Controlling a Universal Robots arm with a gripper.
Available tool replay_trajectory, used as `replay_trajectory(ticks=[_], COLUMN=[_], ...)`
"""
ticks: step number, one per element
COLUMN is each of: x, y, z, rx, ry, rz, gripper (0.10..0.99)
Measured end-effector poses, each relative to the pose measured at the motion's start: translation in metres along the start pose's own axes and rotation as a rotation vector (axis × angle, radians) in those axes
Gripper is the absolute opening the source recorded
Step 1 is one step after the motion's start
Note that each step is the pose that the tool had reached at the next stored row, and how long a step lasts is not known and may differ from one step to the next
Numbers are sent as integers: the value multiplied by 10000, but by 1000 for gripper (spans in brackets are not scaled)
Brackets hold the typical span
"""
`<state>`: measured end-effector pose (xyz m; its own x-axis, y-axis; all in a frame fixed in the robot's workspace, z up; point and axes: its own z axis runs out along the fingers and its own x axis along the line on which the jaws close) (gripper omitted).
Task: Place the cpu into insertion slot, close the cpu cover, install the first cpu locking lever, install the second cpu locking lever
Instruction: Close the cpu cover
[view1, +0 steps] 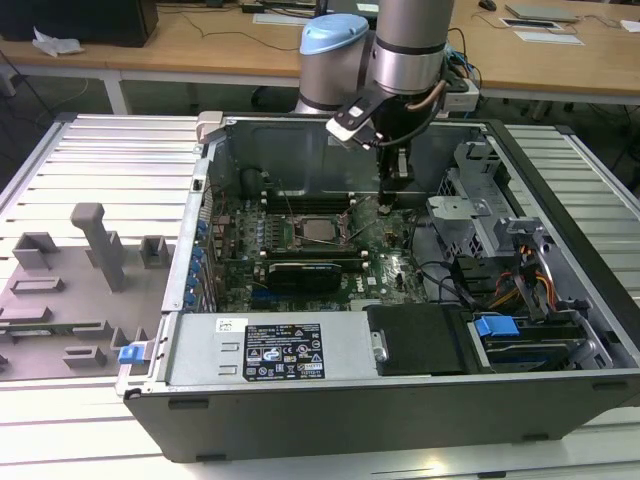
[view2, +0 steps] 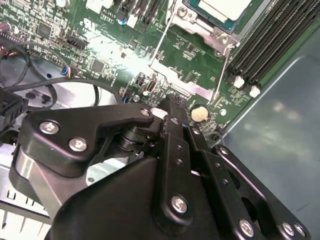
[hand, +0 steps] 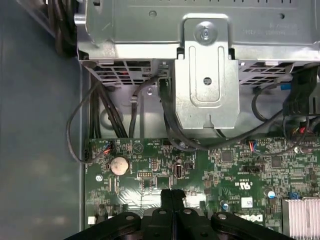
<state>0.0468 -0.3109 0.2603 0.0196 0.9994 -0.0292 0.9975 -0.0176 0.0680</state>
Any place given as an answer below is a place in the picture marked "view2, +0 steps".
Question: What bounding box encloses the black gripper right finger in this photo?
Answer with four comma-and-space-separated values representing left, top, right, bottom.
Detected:
184, 122, 312, 240

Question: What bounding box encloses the silver square CPU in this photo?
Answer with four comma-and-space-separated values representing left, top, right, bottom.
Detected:
186, 0, 254, 34

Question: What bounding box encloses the metal CPU socket cover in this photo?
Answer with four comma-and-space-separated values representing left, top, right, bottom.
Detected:
148, 4, 240, 101

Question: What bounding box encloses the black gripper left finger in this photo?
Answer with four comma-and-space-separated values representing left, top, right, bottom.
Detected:
8, 94, 198, 228

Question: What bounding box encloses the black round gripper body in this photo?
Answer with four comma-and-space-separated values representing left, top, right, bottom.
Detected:
49, 157, 235, 240

